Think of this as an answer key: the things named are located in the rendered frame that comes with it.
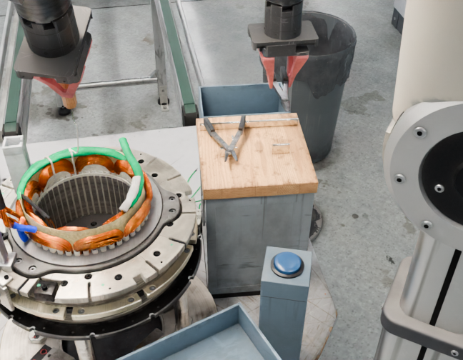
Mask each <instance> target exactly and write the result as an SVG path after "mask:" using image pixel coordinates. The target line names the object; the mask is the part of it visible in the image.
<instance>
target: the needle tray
mask: <svg viewBox="0 0 463 360"><path fill-rule="evenodd" d="M116 360H282V359H281V358H280V357H279V355H278V353H277V352H276V351H275V350H274V348H273V347H272V345H271V344H270V343H269V342H268V340H267V338H266V337H265V336H264V335H263V333H262V332H261V330H260V329H259V327H258V326H257V325H256V324H255V322H254V321H253V319H252V318H251V317H250V315H249V314H248V313H247V311H246V310H245V308H244V307H243V306H242V304H241V303H240V302H239V303H238V304H235V305H233V306H230V307H228V308H226V309H224V310H222V311H220V312H217V313H215V314H213V315H211V316H208V317H206V318H205V319H202V320H201V321H198V322H196V323H194V324H192V325H190V326H187V327H185V328H183V329H181V330H178V331H176V332H174V333H173V334H170V335H168V336H165V337H164V338H162V339H159V340H157V341H155V342H153V343H151V344H148V345H146V346H144V347H142V348H140V349H137V350H136V351H133V352H131V353H129V354H127V355H125V356H123V357H121V358H118V359H116Z"/></svg>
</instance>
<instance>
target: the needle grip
mask: <svg viewBox="0 0 463 360"><path fill-rule="evenodd" d="M59 84H60V83H59ZM60 85H61V86H62V87H63V89H68V86H69V84H60ZM62 101H63V104H64V106H65V107H66V108H67V109H73V108H75V107H76V104H77V101H76V94H74V97H73V98H72V99H71V98H64V97H62Z"/></svg>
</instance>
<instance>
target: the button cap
mask: <svg viewBox="0 0 463 360"><path fill-rule="evenodd" d="M301 263H302V262H301V259H300V258H299V257H298V256H297V255H296V254H295V253H292V252H289V251H285V252H282V253H279V254H277V255H276V257H275V259H274V268H275V269H276V270H277V271H278V272H279V273H282V274H287V275H290V274H295V273H297V272H298V271H299V270H300V268H301Z"/></svg>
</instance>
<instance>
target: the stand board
mask: <svg viewBox="0 0 463 360"><path fill-rule="evenodd" d="M292 118H298V116H297V113H289V114H265V115H251V116H246V121H254V120H267V119H292ZM208 119H209V120H210V122H211V123H216V122H230V121H240V119H241V116H226V117H213V118H208ZM203 123H204V118H200V119H196V134H197V141H198V149H199V163H200V170H201V184H202V191H203V199H204V200H211V199H232V198H243V197H254V196H275V195H286V194H307V193H317V189H318V180H317V175H316V173H315V170H314V167H313V163H312V160H311V157H310V155H309V150H308V148H307V144H306V141H305V138H304V135H303V132H302V128H301V125H300V123H299V120H298V125H297V126H274V127H261V128H248V129H244V132H243V135H241V137H240V139H239V140H238V142H237V145H236V146H237V147H238V157H237V158H238V161H236V160H235V158H234V157H233V156H231V157H228V158H227V161H226V162H224V157H220V147H221V145H220V144H219V143H218V142H217V141H216V140H215V139H214V138H213V137H210V135H209V133H208V131H200V124H203ZM237 131H238V129H224V130H215V132H216V133H217V134H218V135H219V136H220V137H221V138H222V139H223V140H224V141H225V142H226V143H227V144H228V145H230V143H231V142H232V135H234V136H235V135H236V133H237ZM288 143H290V148H289V153H288V154H272V144H288Z"/></svg>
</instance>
